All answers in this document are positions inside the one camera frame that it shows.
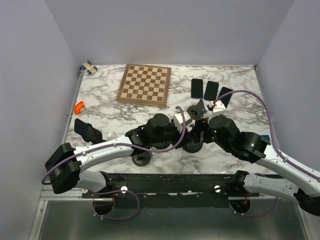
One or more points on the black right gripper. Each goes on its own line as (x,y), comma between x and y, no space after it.
(206,127)

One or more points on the aluminium frame rail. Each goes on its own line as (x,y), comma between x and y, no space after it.
(49,195)

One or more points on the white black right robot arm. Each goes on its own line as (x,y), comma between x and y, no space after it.
(297,183)

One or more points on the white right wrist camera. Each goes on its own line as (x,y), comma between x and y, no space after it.
(216,109)

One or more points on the brown-base near phone stand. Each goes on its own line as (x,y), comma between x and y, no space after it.
(141,160)

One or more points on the blue toy brick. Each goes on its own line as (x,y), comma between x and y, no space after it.
(266,137)

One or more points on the black tall round-base phone stand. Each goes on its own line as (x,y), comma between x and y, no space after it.
(160,145)

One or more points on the black right round-base stand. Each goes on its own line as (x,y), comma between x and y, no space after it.
(192,147)

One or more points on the blue-edged black phone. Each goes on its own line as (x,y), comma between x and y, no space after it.
(211,91)

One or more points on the wooden chessboard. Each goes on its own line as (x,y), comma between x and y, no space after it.
(146,85)

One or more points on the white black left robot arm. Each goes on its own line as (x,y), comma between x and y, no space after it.
(67,168)

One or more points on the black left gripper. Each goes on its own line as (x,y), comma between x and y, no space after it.
(185,139)

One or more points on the blue wheeled wooden toy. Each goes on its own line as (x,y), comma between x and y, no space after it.
(89,68)

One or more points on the orange plastic piece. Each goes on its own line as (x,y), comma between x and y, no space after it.
(78,107)

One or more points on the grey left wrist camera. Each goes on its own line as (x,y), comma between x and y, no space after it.
(178,121)

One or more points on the brown-base far phone stand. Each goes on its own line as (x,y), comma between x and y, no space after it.
(198,111)

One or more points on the brown-base phone stand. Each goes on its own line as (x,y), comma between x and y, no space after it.
(198,111)
(141,160)

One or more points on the black phone with purple edge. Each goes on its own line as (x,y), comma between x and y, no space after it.
(196,88)

